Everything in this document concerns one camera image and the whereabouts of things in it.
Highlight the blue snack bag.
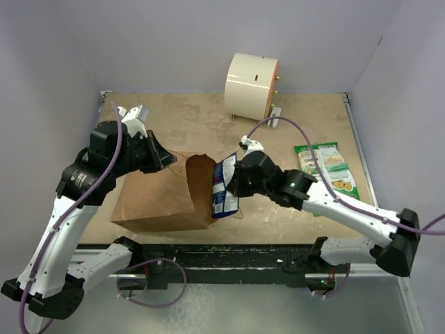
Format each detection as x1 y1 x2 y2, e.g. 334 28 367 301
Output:
211 152 239 219

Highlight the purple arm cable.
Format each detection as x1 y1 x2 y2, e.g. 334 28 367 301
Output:
245 116 445 236
19 101 124 334

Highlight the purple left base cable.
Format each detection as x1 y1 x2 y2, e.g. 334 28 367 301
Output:
116 256 188 308

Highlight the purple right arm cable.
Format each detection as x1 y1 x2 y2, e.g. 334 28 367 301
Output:
245 116 445 236

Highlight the brown paper bag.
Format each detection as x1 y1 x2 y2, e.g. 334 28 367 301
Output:
111 152 218 233

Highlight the green white snack bag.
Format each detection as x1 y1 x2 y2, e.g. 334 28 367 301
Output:
294 142 360 200

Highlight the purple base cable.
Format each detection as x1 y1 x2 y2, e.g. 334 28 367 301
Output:
116 256 188 308
310 262 352 299

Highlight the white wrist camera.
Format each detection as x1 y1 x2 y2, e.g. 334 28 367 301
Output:
238 135 264 156
118 104 149 133

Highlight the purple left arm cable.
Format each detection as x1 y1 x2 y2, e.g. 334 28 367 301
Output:
19 101 124 334

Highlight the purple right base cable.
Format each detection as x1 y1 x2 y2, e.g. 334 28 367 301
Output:
310 262 352 299

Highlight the white cylindrical device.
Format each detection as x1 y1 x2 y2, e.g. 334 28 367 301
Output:
224 53 280 122

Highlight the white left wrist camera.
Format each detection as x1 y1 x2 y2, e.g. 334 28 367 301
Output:
118 104 149 133

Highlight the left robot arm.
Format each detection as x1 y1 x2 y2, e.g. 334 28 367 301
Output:
1 121 177 319

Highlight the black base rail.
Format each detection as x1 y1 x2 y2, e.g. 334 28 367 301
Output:
118 244 334 289

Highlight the aluminium table frame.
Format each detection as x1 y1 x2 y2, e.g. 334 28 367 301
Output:
342 92 423 334

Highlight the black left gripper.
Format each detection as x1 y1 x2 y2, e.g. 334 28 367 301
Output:
111 129 177 177

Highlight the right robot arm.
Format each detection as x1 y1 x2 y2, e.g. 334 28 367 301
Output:
227 151 420 277

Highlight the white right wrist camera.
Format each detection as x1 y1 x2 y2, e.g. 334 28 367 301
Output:
238 135 264 156

